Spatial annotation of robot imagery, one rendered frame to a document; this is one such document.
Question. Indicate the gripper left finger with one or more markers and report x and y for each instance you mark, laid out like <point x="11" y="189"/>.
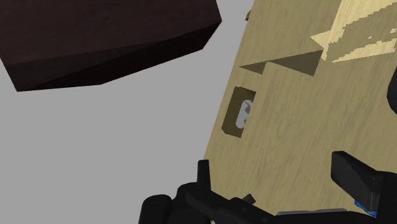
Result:
<point x="203" y="173"/>

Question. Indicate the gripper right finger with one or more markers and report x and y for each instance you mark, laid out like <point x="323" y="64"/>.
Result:
<point x="356" y="176"/>

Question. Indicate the white grey oblong object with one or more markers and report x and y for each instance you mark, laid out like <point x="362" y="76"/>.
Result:
<point x="243" y="114"/>

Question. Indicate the light wooden table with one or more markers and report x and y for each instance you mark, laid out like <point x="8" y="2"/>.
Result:
<point x="294" y="139"/>

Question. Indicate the black rounded object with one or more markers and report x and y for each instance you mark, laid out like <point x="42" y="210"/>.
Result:
<point x="393" y="93"/>

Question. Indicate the dark brown robot stand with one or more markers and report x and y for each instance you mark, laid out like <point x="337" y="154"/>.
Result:
<point x="93" y="40"/>

